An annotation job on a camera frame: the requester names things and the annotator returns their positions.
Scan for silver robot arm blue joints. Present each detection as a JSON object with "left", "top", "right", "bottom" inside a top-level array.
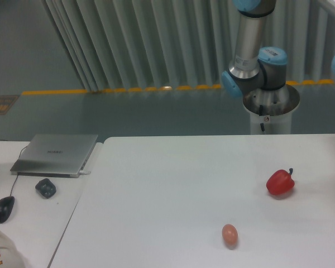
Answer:
[{"left": 221, "top": 1, "right": 288, "bottom": 97}]

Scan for black mouse cable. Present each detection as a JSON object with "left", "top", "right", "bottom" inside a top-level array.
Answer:
[{"left": 9, "top": 141, "right": 32, "bottom": 199}]

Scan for grey folding partition screen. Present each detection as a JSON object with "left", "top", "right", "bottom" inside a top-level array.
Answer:
[{"left": 44, "top": 1, "right": 335, "bottom": 92}]

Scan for black computer mouse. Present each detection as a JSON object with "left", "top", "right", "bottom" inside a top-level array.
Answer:
[{"left": 0, "top": 195, "right": 15, "bottom": 223}]

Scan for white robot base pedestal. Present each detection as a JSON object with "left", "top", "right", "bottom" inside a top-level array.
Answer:
[{"left": 242, "top": 84, "right": 300, "bottom": 135}]

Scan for white cap yellow lettering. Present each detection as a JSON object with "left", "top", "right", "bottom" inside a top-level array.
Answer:
[{"left": 0, "top": 231, "right": 25, "bottom": 268}]

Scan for brown egg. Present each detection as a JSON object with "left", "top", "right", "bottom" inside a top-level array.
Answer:
[{"left": 222, "top": 224, "right": 238, "bottom": 246}]

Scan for red bell pepper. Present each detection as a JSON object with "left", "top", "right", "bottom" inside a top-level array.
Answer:
[{"left": 266, "top": 168, "right": 295, "bottom": 195}]

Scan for small black plastic tray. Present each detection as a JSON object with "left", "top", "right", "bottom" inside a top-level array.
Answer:
[{"left": 35, "top": 178, "right": 56, "bottom": 199}]

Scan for silver laptop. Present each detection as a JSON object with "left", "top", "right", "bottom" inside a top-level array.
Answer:
[{"left": 11, "top": 134, "right": 98, "bottom": 178}]

